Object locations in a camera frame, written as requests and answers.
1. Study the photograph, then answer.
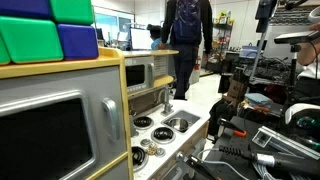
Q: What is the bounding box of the black camera bar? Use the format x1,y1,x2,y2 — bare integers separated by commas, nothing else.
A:
273,30,320,45

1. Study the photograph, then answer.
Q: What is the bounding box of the seated person in blue shirt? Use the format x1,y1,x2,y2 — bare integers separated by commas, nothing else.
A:
146,23,172,51

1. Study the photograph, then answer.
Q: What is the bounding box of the silver metal ladder rail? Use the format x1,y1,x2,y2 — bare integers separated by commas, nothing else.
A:
249,31,269,82

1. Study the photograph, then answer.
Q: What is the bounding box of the black bag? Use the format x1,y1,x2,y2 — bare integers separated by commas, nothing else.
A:
207,99,238,138

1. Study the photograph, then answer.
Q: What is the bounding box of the blue foam block square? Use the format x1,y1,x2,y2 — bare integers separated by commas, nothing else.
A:
56,23,100,61

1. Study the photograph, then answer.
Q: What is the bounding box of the small steel pot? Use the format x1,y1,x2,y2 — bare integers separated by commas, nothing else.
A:
167,117,190,133

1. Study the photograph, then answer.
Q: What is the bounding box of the blue plastic bin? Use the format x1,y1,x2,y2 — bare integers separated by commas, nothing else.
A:
238,44,260,60

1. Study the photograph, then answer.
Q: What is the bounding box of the brown cardboard box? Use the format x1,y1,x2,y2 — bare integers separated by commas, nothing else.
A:
227,77,248,102

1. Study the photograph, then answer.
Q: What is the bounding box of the dark blue backpack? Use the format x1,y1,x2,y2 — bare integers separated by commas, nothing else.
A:
171,0,203,46

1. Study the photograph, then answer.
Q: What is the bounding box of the black tool with orange grip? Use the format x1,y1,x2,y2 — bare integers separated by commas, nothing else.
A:
217,117,248,139

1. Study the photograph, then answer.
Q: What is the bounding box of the green foam block small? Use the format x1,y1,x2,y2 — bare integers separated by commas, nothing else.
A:
49,0,96,26

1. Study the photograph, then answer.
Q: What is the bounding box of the green foam block large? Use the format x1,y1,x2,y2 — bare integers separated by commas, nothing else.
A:
0,15,65,65

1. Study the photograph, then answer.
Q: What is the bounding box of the black ribbed cable connector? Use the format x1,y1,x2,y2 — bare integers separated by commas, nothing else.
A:
217,144,320,178

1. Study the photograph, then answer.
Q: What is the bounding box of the black clamp tool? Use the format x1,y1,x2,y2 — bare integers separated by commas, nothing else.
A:
184,154,218,180

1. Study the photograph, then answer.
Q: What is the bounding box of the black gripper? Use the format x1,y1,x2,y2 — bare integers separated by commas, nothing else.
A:
255,0,278,34

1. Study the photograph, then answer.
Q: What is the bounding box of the grey toy faucet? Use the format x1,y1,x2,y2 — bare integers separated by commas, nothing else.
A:
157,87,175,117

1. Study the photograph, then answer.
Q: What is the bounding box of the grey stove knob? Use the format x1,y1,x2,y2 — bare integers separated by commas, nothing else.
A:
154,148,167,159
140,138,152,148

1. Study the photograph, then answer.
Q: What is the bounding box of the white computer monitor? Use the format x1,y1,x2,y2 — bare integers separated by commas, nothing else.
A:
129,27,155,51

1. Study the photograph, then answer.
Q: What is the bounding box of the black camera stand pole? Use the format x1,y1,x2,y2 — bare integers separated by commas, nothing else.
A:
287,43,300,103

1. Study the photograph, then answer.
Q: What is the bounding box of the operator in white shirt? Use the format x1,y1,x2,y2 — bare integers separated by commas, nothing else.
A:
295,22,320,101

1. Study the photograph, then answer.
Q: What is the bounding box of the black toy burner coil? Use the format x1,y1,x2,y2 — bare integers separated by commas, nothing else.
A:
133,115,155,131
131,145,150,173
150,126,177,145

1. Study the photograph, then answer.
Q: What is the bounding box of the toy microwave with dark window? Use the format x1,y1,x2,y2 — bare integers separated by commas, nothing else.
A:
124,55,156,96

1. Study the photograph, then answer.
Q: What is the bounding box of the blue foam block flat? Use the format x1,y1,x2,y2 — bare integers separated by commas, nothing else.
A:
0,0,53,20

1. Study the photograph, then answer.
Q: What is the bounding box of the small grey microwave handle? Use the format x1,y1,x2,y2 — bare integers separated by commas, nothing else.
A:
147,62,156,89

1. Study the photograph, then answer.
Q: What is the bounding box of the large grey oven door handle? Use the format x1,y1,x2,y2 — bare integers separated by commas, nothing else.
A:
101,97,121,144

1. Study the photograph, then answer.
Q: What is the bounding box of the grey toy sink basin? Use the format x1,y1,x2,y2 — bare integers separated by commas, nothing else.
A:
161,109,201,135

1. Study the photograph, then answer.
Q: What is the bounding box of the person in black clothes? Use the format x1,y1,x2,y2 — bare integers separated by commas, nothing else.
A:
157,0,214,101

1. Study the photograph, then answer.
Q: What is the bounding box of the grey cable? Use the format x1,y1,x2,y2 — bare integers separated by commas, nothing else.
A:
196,147,242,180

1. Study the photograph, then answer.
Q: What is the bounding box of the folded blue cloth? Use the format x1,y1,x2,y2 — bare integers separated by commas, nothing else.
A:
244,92,274,109

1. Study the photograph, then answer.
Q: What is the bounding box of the silver aluminium bracket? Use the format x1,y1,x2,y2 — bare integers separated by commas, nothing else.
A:
251,125,320,161

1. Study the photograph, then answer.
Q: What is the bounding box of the wooden toy kitchen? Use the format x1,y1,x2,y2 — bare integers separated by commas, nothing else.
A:
0,46,212,180

